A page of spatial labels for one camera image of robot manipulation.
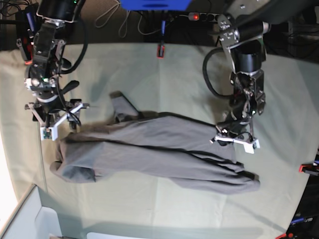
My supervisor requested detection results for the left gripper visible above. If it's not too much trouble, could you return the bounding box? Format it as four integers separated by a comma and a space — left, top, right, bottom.
216, 109, 252, 137

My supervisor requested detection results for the red clamp top centre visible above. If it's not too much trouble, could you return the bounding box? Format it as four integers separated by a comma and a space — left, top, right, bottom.
157, 20, 166, 59

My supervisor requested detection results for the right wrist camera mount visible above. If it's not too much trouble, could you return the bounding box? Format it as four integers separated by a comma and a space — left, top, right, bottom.
24, 99, 90, 141

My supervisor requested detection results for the pale green table cloth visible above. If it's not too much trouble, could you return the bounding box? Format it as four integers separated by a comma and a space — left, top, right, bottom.
0, 44, 319, 239

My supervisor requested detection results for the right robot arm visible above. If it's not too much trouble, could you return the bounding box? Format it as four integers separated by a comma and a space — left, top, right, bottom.
24, 0, 88, 130

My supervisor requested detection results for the red clamp bottom right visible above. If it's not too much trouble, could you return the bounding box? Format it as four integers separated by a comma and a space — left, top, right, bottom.
275, 233, 295, 239

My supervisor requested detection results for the red clamp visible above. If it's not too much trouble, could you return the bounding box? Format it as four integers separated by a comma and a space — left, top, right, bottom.
157, 20, 166, 59
15, 5, 38, 62
275, 233, 295, 239

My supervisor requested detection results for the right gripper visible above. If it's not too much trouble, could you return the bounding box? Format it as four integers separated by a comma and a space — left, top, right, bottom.
31, 96, 80, 130

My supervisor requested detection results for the red clamp right edge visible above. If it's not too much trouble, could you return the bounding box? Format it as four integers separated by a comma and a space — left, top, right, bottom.
299, 160, 319, 176

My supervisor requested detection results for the white bin lower left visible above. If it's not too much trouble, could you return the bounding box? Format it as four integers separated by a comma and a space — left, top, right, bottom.
0, 184, 63, 239

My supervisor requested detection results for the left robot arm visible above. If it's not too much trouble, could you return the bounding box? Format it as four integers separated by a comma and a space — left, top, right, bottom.
202, 0, 313, 142

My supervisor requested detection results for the grey t-shirt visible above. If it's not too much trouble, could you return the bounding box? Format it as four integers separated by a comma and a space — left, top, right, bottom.
50, 92, 260, 195

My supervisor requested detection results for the blue box top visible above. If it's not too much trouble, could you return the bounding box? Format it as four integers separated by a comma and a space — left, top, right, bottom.
120, 0, 191, 11

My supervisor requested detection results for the black power strip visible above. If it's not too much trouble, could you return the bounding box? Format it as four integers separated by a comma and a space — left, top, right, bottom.
186, 12, 220, 23

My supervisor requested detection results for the red clamp top left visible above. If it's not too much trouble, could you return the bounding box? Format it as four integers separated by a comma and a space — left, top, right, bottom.
15, 5, 38, 62

